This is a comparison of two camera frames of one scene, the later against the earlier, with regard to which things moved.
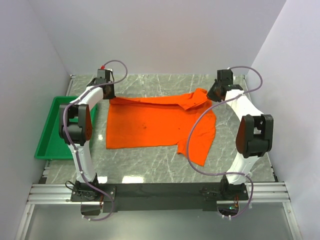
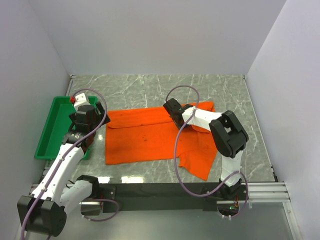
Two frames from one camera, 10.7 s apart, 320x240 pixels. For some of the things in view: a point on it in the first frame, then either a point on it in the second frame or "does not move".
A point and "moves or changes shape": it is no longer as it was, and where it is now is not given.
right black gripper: [210, 94] -> [179, 126]
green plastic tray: [51, 146] does not move
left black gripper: [112, 95] -> [99, 116]
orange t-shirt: [163, 120] moves or changes shape
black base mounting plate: [158, 197] does not move
